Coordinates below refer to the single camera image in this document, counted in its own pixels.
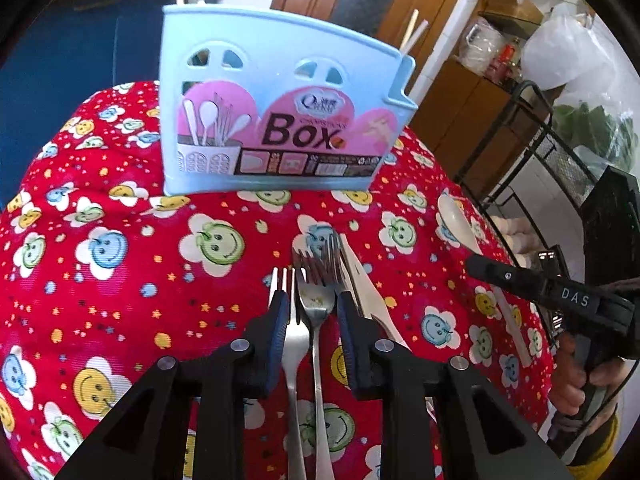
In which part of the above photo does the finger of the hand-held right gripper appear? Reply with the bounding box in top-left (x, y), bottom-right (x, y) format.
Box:
top-left (467, 254), bottom-right (556, 311)

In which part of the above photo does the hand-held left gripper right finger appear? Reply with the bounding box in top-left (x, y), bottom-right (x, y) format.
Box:
top-left (336, 291), bottom-right (576, 480)

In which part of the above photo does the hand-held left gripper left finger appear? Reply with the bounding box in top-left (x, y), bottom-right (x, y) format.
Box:
top-left (52, 290), bottom-right (291, 480)

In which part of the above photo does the metal fork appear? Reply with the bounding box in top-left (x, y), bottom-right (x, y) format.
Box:
top-left (292, 255), bottom-right (337, 480)
top-left (269, 266), bottom-right (311, 480)
top-left (320, 232), bottom-right (351, 293)

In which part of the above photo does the white plastic knife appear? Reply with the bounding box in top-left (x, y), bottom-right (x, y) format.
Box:
top-left (340, 245), bottom-right (412, 352)

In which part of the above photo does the white plastic spoon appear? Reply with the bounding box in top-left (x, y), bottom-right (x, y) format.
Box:
top-left (436, 192), bottom-right (533, 367)

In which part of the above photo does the light blue utensil box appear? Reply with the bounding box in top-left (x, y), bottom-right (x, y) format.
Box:
top-left (160, 4), bottom-right (418, 197)

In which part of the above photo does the white chopstick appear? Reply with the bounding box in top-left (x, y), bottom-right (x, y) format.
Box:
top-left (402, 20), bottom-right (430, 56)

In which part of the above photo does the wooden chopstick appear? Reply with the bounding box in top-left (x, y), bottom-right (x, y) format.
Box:
top-left (399, 9), bottom-right (420, 53)

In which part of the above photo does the person's right forearm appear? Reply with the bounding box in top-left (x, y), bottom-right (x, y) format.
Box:
top-left (575, 410), bottom-right (623, 480)

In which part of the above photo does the person's right hand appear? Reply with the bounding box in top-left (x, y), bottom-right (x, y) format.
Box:
top-left (549, 332), bottom-right (626, 422)

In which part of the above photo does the pile of eggs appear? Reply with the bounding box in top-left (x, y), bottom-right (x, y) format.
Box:
top-left (490, 215), bottom-right (537, 267)

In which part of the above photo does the small black device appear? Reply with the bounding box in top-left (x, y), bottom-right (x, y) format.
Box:
top-left (536, 246), bottom-right (567, 281)

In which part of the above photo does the bag of green vegetables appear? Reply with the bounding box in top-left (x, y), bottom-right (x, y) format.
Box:
top-left (550, 75), bottom-right (640, 171)

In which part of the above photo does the red smiley printed tablecloth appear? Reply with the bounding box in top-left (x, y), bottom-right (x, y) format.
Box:
top-left (0, 80), bottom-right (556, 480)

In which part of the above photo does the wooden shelf unit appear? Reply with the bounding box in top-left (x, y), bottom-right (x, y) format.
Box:
top-left (410, 0), bottom-right (556, 181)

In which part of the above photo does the white plastic bag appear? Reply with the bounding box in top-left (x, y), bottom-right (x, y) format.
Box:
top-left (522, 2), bottom-right (616, 91)

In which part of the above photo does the red bottle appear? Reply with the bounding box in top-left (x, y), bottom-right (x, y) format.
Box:
top-left (487, 42), bottom-right (517, 81)

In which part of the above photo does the clear plastic jug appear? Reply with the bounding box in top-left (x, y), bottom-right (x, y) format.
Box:
top-left (460, 17), bottom-right (506, 72)

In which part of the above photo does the wooden door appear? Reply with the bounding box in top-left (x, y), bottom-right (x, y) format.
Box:
top-left (272, 0), bottom-right (481, 106)

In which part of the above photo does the blue base cabinet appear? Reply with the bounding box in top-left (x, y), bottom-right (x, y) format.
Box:
top-left (0, 0), bottom-right (168, 211)

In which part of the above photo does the black wire rack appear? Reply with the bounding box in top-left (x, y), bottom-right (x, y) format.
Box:
top-left (452, 80), bottom-right (613, 271)

